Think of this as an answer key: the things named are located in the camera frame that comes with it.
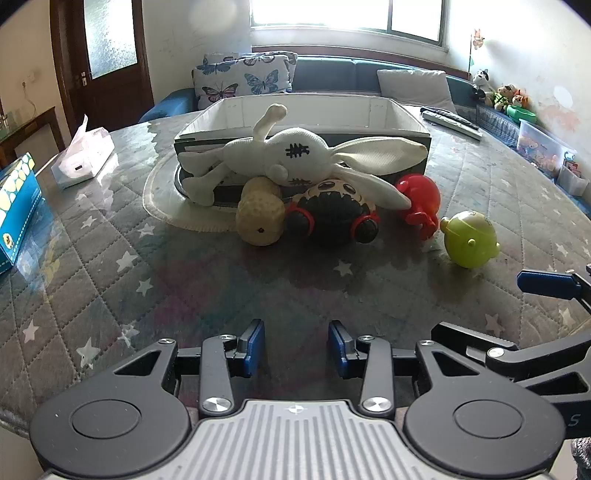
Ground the wooden sideboard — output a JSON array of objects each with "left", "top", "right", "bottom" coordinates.
[{"left": 0, "top": 107, "right": 65, "bottom": 169}]

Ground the white tissue pack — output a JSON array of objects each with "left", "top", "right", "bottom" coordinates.
[{"left": 51, "top": 114, "right": 115, "bottom": 189}]

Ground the red round toy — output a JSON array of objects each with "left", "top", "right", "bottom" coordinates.
[{"left": 394, "top": 173, "right": 441, "bottom": 241}]

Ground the plain white pillow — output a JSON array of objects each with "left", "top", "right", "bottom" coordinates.
[{"left": 377, "top": 69, "right": 458, "bottom": 115}]

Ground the black-haired doll figure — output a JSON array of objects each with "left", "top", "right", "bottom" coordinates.
[{"left": 284, "top": 178, "right": 380, "bottom": 247}]

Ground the butterfly print pillow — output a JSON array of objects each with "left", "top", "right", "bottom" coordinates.
[
  {"left": 193, "top": 55, "right": 293, "bottom": 110},
  {"left": 203, "top": 52, "right": 298, "bottom": 93}
]

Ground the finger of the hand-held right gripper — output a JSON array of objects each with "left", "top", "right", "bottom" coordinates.
[
  {"left": 516, "top": 264, "right": 591, "bottom": 315},
  {"left": 431, "top": 322, "right": 591, "bottom": 398}
]

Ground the grey remote control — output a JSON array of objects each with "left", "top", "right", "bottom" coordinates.
[{"left": 422, "top": 112, "right": 483, "bottom": 139}]

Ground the window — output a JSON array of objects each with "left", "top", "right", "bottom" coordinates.
[{"left": 249, "top": 0, "right": 451, "bottom": 49}]

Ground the blue sofa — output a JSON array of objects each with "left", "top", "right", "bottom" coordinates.
[{"left": 139, "top": 54, "right": 525, "bottom": 146}]

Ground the brown wooden door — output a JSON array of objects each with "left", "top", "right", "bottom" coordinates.
[{"left": 50, "top": 0, "right": 154, "bottom": 134}]

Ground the clear plastic storage container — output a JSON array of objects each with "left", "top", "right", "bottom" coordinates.
[{"left": 516, "top": 119, "right": 578, "bottom": 178}]

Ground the small white storage box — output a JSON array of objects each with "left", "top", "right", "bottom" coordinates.
[{"left": 556, "top": 159, "right": 591, "bottom": 197}]

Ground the artificial flower decoration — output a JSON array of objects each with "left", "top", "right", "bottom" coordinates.
[{"left": 467, "top": 28, "right": 485, "bottom": 78}]

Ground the white plush rabbit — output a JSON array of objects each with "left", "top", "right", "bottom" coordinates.
[{"left": 178, "top": 104, "right": 428, "bottom": 208}]

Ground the green round toy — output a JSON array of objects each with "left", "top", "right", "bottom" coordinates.
[{"left": 440, "top": 210, "right": 501, "bottom": 268}]

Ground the beige plush toy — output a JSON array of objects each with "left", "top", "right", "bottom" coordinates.
[{"left": 235, "top": 178, "right": 286, "bottom": 247}]

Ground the star-patterned quilted desktop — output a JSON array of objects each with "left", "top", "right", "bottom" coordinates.
[{"left": 0, "top": 105, "right": 591, "bottom": 435}]

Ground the person's right hand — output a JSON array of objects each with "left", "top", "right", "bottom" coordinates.
[{"left": 571, "top": 438, "right": 591, "bottom": 480}]

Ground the green-clothed bear plush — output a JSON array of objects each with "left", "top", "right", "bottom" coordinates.
[{"left": 493, "top": 84, "right": 520, "bottom": 112}]

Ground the cardboard box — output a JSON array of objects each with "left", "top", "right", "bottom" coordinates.
[{"left": 174, "top": 95, "right": 432, "bottom": 208}]

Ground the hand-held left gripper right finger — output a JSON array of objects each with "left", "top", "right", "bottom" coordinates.
[{"left": 328, "top": 320, "right": 483, "bottom": 418}]

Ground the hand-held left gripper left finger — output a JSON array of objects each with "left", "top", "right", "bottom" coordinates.
[{"left": 112, "top": 319, "right": 266, "bottom": 416}]

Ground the black and white cow plush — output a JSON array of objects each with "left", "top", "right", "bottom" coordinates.
[{"left": 472, "top": 69, "right": 495, "bottom": 104}]

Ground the blue tissue box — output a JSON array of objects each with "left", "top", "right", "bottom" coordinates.
[{"left": 0, "top": 152, "right": 43, "bottom": 275}]

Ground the black remote control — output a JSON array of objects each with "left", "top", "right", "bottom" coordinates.
[{"left": 420, "top": 107, "right": 481, "bottom": 130}]

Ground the round white mat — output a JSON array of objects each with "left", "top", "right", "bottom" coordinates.
[{"left": 143, "top": 147, "right": 296, "bottom": 233}]

